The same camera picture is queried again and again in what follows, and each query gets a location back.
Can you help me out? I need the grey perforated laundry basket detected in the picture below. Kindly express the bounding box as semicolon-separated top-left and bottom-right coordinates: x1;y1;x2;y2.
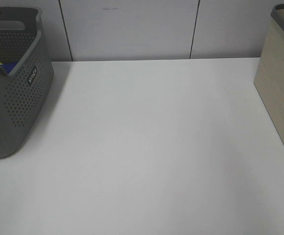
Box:
0;6;54;158

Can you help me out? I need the beige storage bin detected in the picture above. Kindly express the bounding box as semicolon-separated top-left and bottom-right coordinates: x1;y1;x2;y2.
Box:
254;4;284;145

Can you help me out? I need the blue cloth in basket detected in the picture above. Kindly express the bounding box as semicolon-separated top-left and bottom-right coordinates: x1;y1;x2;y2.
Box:
0;63;17;75

